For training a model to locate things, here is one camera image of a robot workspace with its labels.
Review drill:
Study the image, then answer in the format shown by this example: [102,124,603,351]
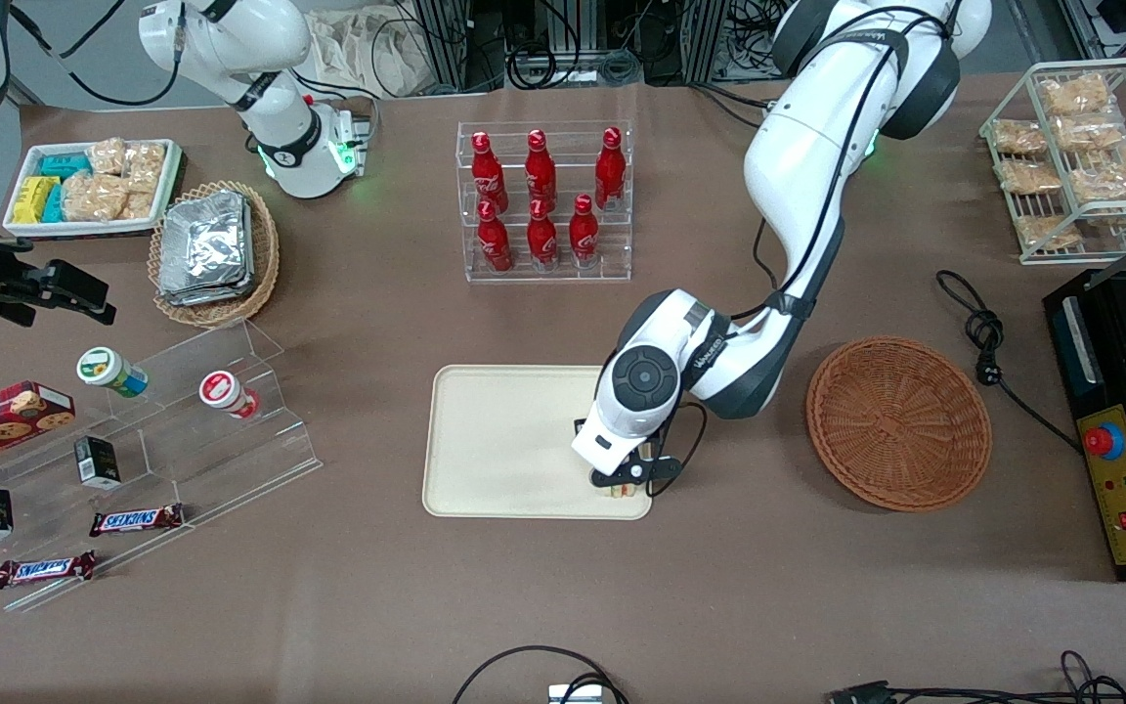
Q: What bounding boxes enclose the clear fried snack pack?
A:
[1015,212,1083,251]
[1069,147,1126,207]
[1052,112,1126,154]
[991,118,1049,156]
[1039,73,1112,117]
[998,158,1063,196]

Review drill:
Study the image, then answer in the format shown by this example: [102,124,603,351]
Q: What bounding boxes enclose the beige cloth bag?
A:
[307,8,439,100]

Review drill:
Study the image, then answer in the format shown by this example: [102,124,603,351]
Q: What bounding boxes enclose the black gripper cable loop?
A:
[643,399,711,498]

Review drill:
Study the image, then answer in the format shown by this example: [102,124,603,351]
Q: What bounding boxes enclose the black cable with white device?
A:
[452,644,628,704]

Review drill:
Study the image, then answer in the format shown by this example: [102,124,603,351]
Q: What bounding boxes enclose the clear acrylic step display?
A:
[0,318,323,613]

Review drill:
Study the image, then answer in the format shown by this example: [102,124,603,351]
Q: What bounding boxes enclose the black cable bundle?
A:
[830,649,1126,704]

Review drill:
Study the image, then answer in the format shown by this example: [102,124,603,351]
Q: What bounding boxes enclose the coiled black background cables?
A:
[504,39,644,91]

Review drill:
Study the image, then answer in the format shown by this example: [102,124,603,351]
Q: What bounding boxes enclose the clear acrylic bottle rack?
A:
[455,120,634,285]

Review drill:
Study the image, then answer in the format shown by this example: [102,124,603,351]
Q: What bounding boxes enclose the cream plastic tray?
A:
[423,365,654,520]

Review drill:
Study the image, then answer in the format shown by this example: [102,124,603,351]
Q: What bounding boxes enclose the stack of foil containers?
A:
[158,192,256,306]

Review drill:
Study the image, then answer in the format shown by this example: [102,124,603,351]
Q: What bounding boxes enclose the white rectangular snack tray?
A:
[4,139,183,239]

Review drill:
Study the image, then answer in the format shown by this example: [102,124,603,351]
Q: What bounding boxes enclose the red lid yoghurt cup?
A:
[198,370,262,420]

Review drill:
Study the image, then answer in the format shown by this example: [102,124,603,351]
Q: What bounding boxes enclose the snickers chocolate bar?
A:
[0,550,99,591]
[89,503,186,539]

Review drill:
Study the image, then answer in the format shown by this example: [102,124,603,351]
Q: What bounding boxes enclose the black sealing machine yellow panel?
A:
[1043,269,1126,585]

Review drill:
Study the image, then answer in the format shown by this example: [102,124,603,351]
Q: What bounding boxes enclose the black power cable with plug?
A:
[936,270,1082,453]

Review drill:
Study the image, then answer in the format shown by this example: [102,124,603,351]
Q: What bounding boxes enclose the green lid yoghurt cup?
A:
[76,346,150,399]

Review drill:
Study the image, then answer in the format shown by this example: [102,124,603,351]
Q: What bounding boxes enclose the yellow snack pack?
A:
[14,176,62,225]

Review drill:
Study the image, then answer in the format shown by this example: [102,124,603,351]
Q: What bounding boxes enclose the round brown wicker basket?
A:
[806,336,993,512]

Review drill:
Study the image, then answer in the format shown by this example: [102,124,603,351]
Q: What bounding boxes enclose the red cola bottle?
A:
[470,131,508,211]
[527,198,560,267]
[525,128,558,206]
[477,198,515,275]
[595,126,627,211]
[569,194,600,270]

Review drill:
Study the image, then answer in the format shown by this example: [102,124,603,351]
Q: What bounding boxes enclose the white wire rack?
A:
[979,59,1126,265]

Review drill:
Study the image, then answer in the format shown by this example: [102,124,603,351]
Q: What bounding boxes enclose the oval tan wicker basket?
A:
[148,181,281,329]

